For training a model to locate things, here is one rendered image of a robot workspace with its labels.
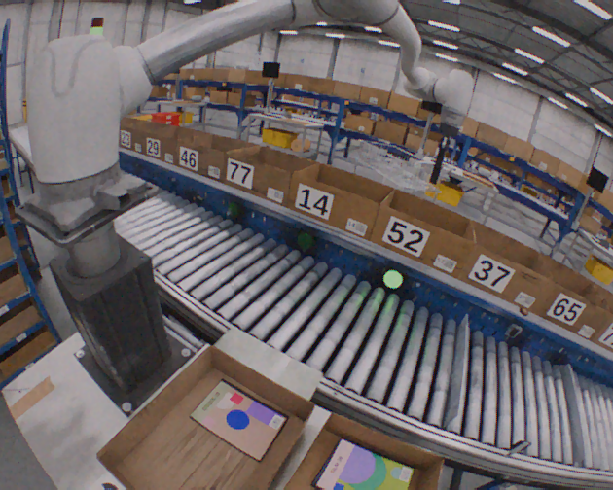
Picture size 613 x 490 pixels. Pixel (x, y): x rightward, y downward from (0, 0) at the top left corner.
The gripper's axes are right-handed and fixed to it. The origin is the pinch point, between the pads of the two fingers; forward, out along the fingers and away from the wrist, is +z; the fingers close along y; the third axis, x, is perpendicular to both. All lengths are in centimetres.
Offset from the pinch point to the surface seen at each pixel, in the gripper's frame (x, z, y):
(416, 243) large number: 2.8, 25.1, 10.2
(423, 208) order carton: -1.2, 20.1, -18.7
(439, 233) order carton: 9.3, 18.1, 9.7
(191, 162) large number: -118, 25, 18
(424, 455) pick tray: 29, 38, 79
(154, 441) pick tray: -21, 45, 109
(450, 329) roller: 29, 47, 21
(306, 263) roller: -34, 46, 25
